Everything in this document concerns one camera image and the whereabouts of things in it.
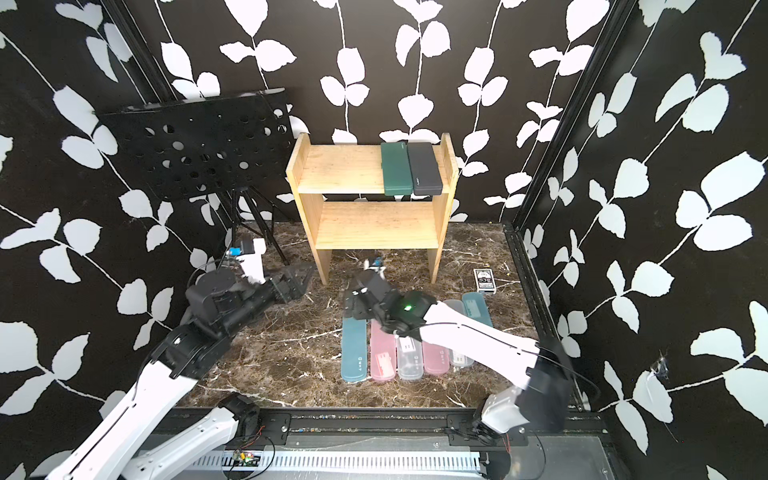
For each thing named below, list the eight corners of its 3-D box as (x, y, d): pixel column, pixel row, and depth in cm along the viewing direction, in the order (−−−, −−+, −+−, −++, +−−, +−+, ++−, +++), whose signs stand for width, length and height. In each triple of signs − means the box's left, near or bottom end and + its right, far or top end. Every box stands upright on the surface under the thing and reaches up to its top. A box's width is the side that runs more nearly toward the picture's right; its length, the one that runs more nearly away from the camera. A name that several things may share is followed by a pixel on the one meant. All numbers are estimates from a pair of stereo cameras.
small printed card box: (476, 293, 103) (478, 289, 101) (472, 272, 109) (473, 268, 107) (495, 293, 103) (497, 290, 101) (489, 272, 109) (491, 268, 107)
